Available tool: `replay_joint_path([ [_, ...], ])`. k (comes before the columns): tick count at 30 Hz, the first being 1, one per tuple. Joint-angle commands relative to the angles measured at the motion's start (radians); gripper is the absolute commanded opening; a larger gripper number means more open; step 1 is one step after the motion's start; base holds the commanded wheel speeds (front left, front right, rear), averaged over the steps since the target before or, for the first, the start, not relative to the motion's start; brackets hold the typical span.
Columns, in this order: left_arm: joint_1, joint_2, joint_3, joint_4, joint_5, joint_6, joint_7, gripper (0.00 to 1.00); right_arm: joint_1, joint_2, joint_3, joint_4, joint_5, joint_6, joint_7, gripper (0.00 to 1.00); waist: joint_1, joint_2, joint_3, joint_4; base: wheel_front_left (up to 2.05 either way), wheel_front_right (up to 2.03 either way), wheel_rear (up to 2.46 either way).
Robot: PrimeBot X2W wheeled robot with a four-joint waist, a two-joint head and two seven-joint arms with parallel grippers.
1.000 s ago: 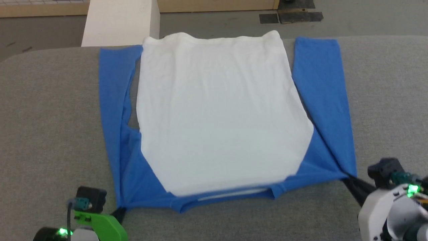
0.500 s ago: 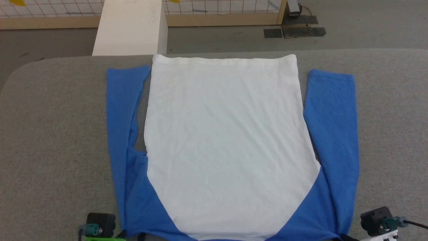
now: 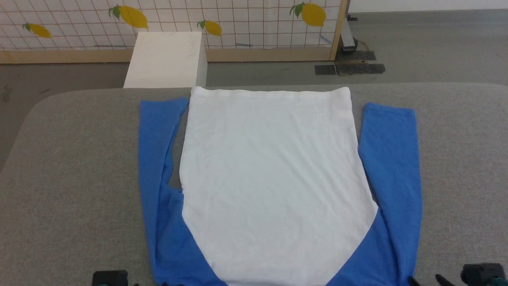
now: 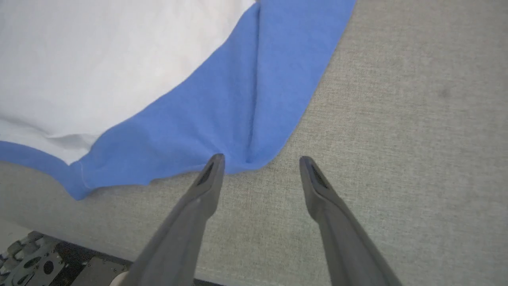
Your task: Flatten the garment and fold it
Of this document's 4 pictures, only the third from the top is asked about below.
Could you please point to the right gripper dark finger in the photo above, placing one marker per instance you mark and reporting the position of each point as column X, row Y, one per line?
column 414, row 282
column 444, row 281

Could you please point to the white and blue raglan shirt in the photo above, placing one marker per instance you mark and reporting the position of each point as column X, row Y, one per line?
column 278, row 178

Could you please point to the large black floor plate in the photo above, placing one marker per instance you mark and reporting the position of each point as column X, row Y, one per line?
column 359, row 65

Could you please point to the small black floor pad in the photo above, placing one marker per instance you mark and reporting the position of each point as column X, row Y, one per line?
column 325, row 69

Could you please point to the grey metal screen foot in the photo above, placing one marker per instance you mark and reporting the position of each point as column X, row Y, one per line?
column 347, row 37

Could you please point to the lemon print partition screen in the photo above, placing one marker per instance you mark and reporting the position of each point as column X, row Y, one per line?
column 246, row 20

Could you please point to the white rectangular box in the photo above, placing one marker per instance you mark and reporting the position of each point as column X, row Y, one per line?
column 166, row 59

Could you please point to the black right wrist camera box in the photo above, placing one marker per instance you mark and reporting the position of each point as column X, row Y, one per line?
column 480, row 275

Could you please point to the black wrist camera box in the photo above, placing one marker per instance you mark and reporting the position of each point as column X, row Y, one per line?
column 480, row 275
column 110, row 279

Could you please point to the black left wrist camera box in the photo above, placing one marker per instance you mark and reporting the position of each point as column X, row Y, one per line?
column 110, row 279

